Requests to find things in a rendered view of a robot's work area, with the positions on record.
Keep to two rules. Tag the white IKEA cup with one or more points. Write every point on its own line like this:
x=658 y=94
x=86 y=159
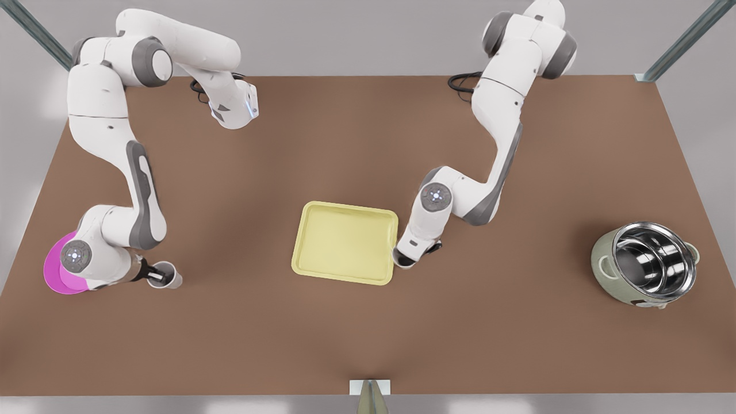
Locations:
x=170 y=278

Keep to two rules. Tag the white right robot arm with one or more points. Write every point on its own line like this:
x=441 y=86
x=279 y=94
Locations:
x=98 y=98

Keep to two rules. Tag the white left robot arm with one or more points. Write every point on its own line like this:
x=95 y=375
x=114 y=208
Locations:
x=500 y=98

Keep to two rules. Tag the yellow plastic tray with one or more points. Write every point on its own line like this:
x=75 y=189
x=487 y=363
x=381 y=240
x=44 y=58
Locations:
x=345 y=242

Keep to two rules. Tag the pink plate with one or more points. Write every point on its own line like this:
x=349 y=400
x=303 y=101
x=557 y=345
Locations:
x=57 y=270

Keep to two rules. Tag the green pot with steel interior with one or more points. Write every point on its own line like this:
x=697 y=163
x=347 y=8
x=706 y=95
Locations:
x=650 y=261

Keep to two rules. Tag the silver frame post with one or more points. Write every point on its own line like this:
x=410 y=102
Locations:
x=684 y=40
x=34 y=31
x=370 y=398

